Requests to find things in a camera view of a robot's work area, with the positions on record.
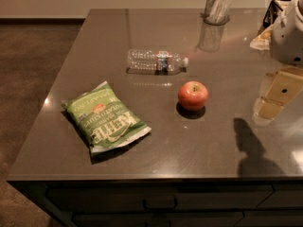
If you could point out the metal cylindrical utensil holder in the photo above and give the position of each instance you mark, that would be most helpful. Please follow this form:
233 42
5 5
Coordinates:
216 12

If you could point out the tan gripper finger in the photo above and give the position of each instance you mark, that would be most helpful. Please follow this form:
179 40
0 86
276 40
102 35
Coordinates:
276 91

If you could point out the black wire basket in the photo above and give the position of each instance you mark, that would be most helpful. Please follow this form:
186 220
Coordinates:
273 11

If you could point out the green kettle chips bag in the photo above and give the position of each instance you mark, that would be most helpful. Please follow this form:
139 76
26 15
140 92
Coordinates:
104 121

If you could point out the dark cabinet drawer front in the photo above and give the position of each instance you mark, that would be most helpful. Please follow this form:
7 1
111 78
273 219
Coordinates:
132 199

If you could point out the red apple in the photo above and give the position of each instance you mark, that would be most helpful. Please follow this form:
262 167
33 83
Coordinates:
192 96

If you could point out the clear plastic water bottle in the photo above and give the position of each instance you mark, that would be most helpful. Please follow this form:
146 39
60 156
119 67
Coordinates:
149 62

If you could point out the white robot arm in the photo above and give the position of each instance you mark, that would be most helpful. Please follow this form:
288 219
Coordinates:
282 36

